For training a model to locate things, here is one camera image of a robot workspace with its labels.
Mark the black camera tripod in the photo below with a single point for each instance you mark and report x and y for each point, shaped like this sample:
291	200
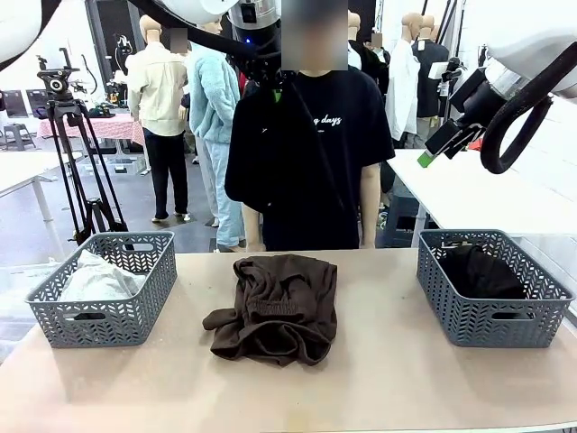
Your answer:
90	216

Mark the table with red checked cloth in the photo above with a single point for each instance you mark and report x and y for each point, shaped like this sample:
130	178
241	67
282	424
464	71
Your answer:
112	126

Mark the grey plastic stool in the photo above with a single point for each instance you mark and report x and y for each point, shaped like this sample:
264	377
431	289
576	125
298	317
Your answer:
18	131

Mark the black top garment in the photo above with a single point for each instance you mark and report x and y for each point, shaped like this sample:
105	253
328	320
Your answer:
261	158

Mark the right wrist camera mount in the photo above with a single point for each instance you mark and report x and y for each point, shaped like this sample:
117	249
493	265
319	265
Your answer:
439	70

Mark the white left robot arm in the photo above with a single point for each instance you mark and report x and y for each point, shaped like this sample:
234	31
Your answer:
22	27

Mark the mannequin in light-blue fleece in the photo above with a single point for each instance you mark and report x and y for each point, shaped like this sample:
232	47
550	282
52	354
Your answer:
212	99

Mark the person's left hand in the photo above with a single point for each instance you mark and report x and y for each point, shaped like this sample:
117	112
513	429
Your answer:
369	242

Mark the person's left forearm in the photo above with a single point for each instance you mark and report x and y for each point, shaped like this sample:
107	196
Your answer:
369	203

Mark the person's right hand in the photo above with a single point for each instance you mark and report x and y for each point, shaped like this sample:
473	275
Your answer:
256	245

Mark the dark stool under table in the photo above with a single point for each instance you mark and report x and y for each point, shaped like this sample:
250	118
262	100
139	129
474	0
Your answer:
401	223

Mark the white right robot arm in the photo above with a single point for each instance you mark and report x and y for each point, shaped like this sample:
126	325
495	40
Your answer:
541	45

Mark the grey plastic lattice basket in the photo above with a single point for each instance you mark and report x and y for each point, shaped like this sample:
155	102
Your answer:
112	325
487	325

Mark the mannequin in cream shirt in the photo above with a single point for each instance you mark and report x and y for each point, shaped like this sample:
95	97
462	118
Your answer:
155	90

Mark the dark brown shorts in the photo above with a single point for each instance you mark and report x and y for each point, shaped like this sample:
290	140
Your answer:
279	325

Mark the red cloth object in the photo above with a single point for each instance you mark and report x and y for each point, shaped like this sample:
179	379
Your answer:
475	145

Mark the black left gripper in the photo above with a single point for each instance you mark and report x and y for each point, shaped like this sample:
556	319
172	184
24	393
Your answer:
263	67

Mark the light grey garment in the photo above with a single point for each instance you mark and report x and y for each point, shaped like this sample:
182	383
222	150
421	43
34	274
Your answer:
99	282

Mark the person in black T-shirt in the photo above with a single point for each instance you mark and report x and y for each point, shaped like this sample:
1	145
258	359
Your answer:
351	135

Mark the small white table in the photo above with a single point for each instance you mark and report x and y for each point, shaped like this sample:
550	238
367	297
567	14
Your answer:
27	169

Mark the person's right forearm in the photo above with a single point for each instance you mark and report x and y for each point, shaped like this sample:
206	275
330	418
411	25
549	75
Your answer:
253	223

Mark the black trousers garment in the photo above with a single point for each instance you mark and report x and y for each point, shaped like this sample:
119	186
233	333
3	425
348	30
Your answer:
482	275

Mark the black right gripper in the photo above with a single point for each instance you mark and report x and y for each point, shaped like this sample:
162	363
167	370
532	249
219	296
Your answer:
473	97

